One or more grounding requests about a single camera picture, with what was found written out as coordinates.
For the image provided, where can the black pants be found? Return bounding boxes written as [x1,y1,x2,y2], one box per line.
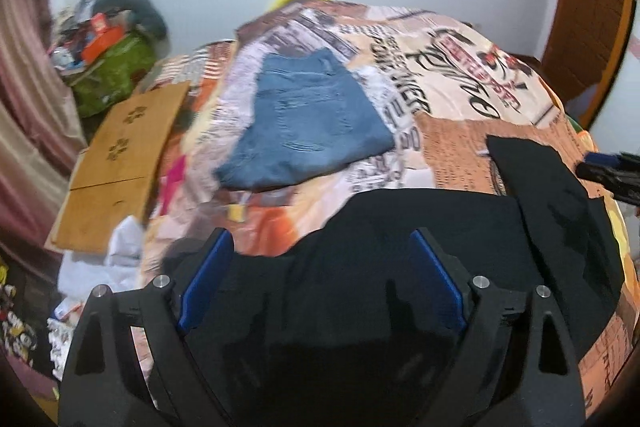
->
[186,136,625,426]

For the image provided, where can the brown wooden door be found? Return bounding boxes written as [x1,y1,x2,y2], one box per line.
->
[541,0,636,128]

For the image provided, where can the printed patchwork bedspread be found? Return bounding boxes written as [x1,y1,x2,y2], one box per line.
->
[129,0,637,417]

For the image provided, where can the bamboo lap desk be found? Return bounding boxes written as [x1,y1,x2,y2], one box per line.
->
[51,82,189,255]

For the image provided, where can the striped red gold curtain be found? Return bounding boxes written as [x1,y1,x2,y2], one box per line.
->
[1,0,86,247]

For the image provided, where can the folded blue jeans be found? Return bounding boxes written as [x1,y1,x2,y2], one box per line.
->
[216,49,395,191]

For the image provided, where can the green storage bag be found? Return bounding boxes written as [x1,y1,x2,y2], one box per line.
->
[67,32,156,119]

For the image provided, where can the orange box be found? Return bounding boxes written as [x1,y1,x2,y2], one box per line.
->
[81,26,125,65]

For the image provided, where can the grey plush pillow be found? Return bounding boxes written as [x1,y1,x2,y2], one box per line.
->
[91,0,168,40]

